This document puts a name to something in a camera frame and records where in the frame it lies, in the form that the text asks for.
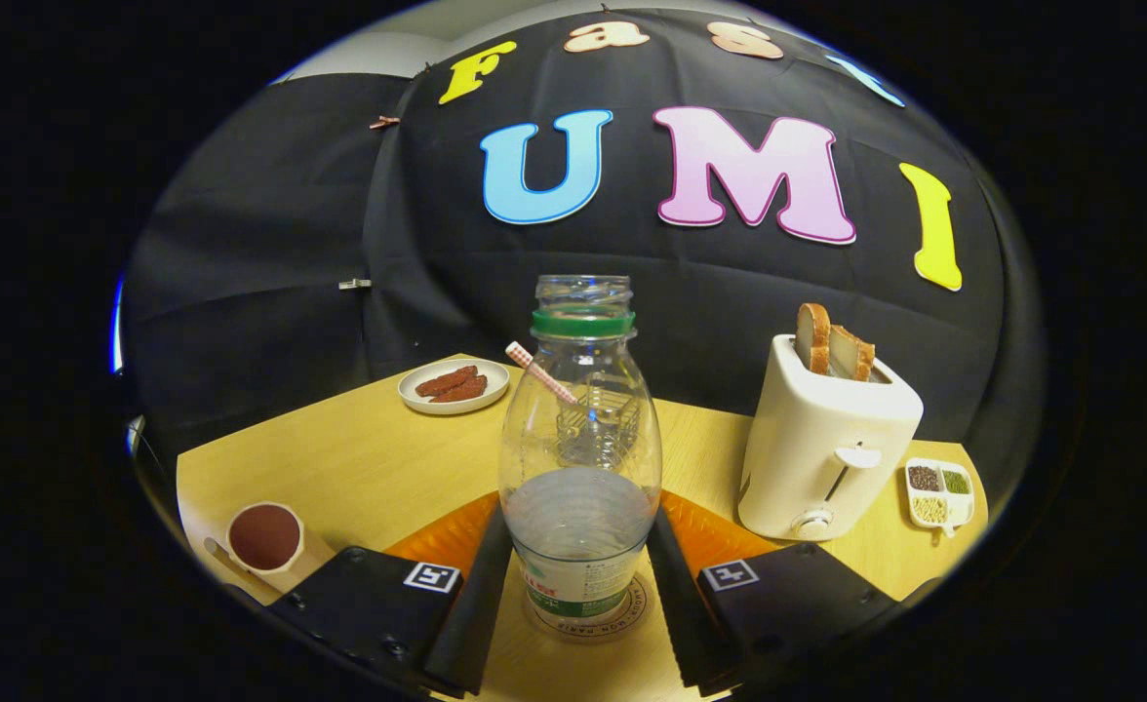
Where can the white round plate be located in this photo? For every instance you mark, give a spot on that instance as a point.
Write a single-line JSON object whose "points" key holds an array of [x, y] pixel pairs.
{"points": [[413, 395]]}

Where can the white toaster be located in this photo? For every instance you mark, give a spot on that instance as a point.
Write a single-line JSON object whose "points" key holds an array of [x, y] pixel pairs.
{"points": [[808, 439]]}

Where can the round cork coaster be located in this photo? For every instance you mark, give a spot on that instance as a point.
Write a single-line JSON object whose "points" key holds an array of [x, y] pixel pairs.
{"points": [[635, 616]]}

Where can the red-brown sausage piece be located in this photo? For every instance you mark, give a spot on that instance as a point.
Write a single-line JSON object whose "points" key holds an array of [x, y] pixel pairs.
{"points": [[464, 391], [447, 380]]}

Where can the pink checked straw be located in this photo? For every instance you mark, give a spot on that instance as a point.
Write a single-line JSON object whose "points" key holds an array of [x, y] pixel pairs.
{"points": [[525, 358]]}

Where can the white divided dish with grains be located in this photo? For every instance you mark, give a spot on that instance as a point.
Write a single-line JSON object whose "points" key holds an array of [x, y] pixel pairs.
{"points": [[939, 492]]}

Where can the clear plastic juice bottle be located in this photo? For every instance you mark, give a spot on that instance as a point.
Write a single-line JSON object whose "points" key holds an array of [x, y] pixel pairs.
{"points": [[578, 526]]}

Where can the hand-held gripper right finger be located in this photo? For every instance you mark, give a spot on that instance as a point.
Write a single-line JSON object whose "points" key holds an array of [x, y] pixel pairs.
{"points": [[681, 609]]}

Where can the white cloth clip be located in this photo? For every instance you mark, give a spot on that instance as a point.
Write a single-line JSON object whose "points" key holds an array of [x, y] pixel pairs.
{"points": [[354, 284]]}

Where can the orange cloth clip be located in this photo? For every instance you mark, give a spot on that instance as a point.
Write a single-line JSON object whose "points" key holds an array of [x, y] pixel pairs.
{"points": [[384, 122]]}

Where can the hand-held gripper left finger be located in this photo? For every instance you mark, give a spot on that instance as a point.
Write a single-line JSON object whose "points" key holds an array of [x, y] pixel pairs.
{"points": [[476, 614]]}

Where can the black backdrop cloth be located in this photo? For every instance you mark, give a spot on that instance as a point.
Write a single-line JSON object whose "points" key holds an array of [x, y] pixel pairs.
{"points": [[271, 195]]}

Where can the wooden table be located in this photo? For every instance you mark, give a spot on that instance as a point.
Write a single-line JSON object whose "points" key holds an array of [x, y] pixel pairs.
{"points": [[359, 458]]}

